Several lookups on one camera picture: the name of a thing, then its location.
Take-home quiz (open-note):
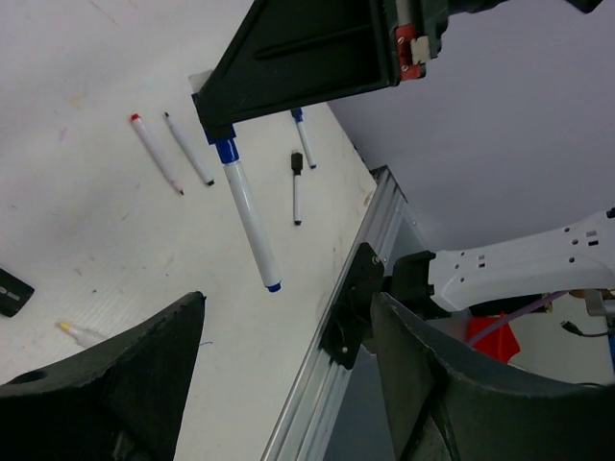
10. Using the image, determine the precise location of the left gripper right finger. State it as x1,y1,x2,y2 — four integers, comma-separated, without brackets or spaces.
371,293,614,460

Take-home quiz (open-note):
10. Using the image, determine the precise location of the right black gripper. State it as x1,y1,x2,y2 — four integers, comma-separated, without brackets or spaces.
194,0,606,140

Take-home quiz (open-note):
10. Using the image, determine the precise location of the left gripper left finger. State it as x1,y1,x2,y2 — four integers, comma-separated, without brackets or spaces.
1,292,206,460

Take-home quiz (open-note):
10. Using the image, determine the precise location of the yellow marker pen body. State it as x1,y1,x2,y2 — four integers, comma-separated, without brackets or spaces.
57,322,106,349

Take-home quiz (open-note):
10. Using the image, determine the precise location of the dark blue capped pen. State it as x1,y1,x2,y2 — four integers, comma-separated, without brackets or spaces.
214,138,282,293

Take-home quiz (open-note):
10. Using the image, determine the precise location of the black capped pen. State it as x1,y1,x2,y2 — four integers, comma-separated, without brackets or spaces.
164,111,215,186

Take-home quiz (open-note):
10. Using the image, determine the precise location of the black orange highlighter body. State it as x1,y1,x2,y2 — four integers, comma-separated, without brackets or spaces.
0,269,35,318

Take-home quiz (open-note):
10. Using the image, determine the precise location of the red capped marker pen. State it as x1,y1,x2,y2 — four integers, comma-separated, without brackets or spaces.
131,113,185,196

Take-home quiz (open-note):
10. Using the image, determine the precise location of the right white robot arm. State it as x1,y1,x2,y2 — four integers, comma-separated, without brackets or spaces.
189,1,614,318

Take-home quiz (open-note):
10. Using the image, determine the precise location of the red object beyond rail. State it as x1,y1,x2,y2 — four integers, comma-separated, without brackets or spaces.
466,312,521,364

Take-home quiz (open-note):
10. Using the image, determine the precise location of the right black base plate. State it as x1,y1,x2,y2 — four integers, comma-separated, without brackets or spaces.
320,242,384,370

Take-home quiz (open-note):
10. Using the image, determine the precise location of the aluminium mounting rail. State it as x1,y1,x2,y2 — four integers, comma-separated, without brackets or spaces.
261,166,426,460

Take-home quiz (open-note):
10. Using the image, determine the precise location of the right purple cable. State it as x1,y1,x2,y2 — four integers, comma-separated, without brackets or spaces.
468,290,566,347

